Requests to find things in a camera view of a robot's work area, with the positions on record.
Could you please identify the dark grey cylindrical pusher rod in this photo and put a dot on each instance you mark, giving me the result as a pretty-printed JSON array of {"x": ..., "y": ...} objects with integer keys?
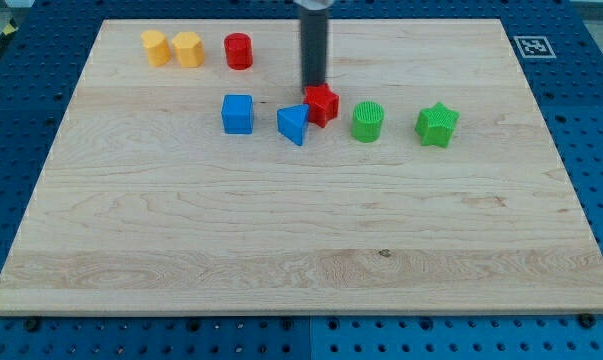
[{"x": 313, "y": 46}]

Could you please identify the silver rod mount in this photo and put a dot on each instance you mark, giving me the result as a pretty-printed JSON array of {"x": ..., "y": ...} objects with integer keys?
[{"x": 315, "y": 4}]

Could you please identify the red star block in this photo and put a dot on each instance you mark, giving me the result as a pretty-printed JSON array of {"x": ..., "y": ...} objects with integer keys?
[{"x": 323, "y": 104}]

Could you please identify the green star block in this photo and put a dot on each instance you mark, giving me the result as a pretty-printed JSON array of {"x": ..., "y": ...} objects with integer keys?
[{"x": 436, "y": 125}]

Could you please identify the red cylinder block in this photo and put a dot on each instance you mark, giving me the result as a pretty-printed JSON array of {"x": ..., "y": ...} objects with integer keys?
[{"x": 238, "y": 50}]

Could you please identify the blue triangle block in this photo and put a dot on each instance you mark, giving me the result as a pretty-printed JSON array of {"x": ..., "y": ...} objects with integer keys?
[{"x": 292, "y": 122}]

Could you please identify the green cylinder block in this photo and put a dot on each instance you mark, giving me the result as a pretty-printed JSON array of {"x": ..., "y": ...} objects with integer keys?
[{"x": 367, "y": 121}]

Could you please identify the blue cube block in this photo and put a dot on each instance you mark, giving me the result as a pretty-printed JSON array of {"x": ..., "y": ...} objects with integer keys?
[{"x": 237, "y": 114}]

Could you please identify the yellow hexagon block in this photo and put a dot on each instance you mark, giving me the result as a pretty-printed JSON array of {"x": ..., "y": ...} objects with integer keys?
[{"x": 189, "y": 49}]

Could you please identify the yellow rounded block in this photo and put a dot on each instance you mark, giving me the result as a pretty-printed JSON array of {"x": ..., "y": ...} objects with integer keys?
[{"x": 156, "y": 47}]

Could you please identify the light wooden board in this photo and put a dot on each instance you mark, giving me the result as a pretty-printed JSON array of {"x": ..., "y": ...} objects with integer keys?
[{"x": 146, "y": 207}]

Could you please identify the white fiducial marker tag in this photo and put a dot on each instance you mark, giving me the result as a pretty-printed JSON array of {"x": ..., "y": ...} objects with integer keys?
[{"x": 534, "y": 47}]

